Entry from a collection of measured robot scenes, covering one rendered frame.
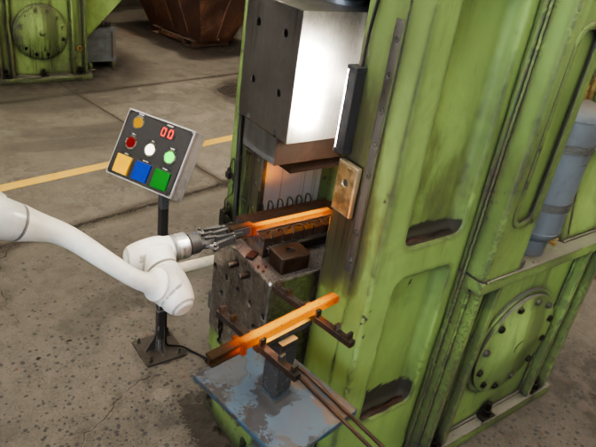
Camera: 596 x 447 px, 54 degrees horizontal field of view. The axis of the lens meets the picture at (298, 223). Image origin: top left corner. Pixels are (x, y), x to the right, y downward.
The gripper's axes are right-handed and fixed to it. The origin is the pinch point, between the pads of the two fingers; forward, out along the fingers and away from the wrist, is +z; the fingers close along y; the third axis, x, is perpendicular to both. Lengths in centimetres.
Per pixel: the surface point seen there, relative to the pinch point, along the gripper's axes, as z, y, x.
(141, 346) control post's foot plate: -14, -63, -98
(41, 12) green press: 57, -487, -33
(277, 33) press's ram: 8, 1, 68
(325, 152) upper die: 27.5, 7.6, 28.2
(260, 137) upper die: 6.6, -2.0, 33.4
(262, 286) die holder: -1.2, 18.3, -11.3
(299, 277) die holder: 11.0, 22.1, -9.2
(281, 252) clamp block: 7.3, 15.4, -1.9
